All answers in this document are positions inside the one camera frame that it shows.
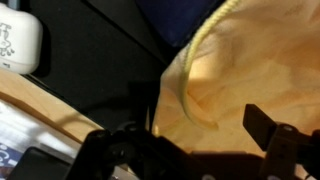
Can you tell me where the small white charger case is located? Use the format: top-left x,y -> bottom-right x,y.
0,2 -> 44,75

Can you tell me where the dark blue flat device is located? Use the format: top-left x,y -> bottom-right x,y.
134,0 -> 226,48

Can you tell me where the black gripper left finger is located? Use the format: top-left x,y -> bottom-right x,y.
64,104 -> 201,180

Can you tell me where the white printed plastic bag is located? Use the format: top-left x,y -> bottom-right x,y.
0,98 -> 81,180

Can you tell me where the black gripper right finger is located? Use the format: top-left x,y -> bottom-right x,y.
242,103 -> 320,180

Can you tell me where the black desk mat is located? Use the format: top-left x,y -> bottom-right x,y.
19,0 -> 168,131

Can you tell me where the orange towel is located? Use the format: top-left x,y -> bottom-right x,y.
151,0 -> 320,158

